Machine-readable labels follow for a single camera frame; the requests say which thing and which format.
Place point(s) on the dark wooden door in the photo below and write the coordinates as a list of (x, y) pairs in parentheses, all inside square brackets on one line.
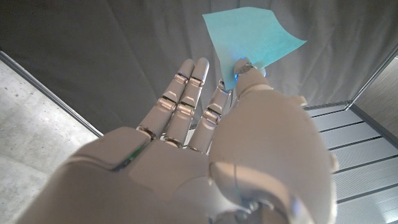
[(385, 102)]

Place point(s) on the blue sticky note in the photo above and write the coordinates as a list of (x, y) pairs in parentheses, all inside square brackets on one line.
[(248, 34)]

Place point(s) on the black backdrop cloth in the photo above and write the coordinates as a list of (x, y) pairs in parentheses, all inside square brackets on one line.
[(109, 62)]

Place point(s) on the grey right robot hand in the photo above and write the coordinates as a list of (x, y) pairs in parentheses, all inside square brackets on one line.
[(248, 140)]

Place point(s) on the black backdrop stand pole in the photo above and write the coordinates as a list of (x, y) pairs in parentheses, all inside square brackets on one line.
[(49, 93), (373, 76)]

